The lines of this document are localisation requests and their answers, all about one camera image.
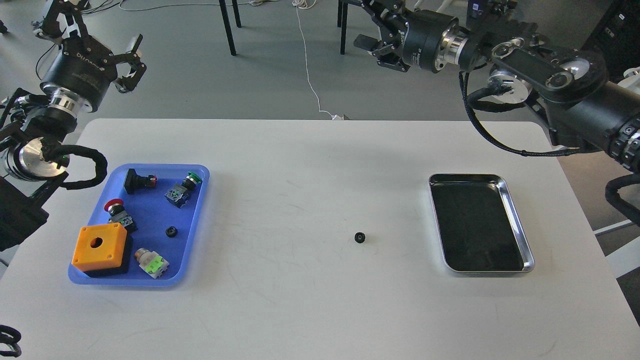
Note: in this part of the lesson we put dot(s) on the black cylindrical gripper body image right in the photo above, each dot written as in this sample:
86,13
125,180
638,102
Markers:
431,41

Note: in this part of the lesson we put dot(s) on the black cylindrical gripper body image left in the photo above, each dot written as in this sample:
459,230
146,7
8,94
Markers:
83,73

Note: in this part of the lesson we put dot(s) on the small black gear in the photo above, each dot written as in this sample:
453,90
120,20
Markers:
359,237
171,232

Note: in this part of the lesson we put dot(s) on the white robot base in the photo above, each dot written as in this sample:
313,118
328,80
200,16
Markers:
631,80

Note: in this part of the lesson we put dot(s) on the blue plastic tray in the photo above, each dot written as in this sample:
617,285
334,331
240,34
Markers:
153,214

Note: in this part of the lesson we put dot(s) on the silver metal tray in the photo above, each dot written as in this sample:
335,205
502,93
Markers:
480,231

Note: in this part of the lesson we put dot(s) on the black table leg right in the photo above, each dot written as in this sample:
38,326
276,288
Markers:
342,23

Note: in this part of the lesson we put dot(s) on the black table leg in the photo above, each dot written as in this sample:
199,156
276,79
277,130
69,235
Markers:
227,22
342,23

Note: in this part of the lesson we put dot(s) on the black table leg left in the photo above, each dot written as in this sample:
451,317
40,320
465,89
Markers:
227,22

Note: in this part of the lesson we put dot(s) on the red mushroom emergency button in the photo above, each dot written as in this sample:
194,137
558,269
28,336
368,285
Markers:
118,214

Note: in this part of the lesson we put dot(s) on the black equipment case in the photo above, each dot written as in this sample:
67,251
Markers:
617,38

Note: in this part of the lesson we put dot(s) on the green push button switch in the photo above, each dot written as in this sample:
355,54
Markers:
180,193

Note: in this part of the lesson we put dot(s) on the orange button enclosure box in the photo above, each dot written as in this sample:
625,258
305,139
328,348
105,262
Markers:
102,250

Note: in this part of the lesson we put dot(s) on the clear green switch module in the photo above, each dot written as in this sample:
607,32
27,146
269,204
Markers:
152,263

